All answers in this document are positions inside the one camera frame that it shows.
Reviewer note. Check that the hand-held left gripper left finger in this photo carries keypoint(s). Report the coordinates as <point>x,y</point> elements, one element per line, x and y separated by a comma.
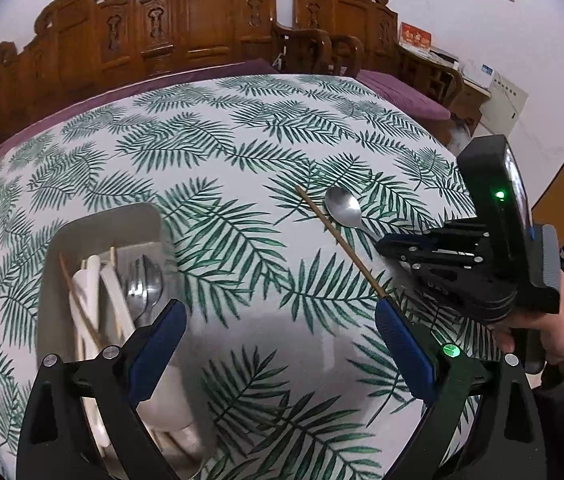
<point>159,350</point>

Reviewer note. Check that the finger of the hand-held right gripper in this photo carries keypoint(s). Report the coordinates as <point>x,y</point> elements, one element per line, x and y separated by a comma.
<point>422,250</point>
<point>462,227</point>

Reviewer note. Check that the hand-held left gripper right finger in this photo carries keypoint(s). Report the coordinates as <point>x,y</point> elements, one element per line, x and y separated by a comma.
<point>404,345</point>

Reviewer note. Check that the metal fork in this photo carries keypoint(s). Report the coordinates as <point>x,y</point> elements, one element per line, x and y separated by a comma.
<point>131,287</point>

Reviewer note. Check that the small metal spoon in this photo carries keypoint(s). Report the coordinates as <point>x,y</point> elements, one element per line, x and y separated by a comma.
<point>147,282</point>

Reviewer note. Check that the brown wooden chopstick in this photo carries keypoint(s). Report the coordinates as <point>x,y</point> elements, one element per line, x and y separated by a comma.
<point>342,242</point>
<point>79,300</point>

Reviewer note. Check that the large metal spoon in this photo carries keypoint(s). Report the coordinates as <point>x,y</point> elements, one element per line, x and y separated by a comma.
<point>343,206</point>

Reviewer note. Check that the white plastic spoon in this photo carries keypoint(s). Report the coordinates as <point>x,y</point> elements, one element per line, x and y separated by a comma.
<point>80,290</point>

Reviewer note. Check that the beige plastic tray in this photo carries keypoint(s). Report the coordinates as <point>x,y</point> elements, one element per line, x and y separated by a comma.
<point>101,230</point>

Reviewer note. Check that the beige flat panel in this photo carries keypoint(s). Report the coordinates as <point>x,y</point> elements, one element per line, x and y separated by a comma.
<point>507,102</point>

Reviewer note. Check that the square purple seat cushion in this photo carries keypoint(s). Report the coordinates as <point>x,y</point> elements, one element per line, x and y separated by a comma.
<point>407,92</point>

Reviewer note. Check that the wooden side table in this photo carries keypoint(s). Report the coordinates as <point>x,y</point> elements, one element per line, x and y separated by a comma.
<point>437,80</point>

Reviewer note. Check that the white box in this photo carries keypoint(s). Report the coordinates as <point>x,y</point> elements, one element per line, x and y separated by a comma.
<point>477,74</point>

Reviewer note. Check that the red desk calendar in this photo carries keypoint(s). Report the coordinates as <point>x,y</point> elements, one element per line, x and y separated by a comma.
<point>415,37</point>

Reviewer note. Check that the leaf print tablecloth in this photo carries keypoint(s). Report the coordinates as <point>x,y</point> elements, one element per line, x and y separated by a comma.
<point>242,170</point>

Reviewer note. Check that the carved wooden armchair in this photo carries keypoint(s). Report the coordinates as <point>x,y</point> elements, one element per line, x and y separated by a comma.
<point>347,20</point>

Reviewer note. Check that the carved wooden sofa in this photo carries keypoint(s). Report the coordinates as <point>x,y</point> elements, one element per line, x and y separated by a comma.
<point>196,15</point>

